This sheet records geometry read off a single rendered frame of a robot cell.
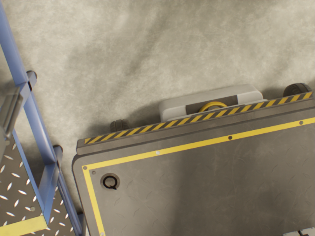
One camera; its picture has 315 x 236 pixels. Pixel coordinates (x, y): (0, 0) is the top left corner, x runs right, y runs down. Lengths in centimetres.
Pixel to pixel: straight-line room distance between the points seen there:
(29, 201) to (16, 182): 5
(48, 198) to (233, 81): 60
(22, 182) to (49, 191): 14
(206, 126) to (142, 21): 39
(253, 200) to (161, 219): 21
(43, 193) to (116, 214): 17
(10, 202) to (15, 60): 36
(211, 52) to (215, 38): 4
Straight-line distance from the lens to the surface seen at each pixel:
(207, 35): 137
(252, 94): 129
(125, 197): 113
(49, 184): 120
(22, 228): 109
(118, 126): 128
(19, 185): 105
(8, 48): 124
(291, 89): 136
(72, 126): 141
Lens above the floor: 133
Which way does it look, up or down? 71 degrees down
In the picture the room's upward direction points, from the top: 164 degrees clockwise
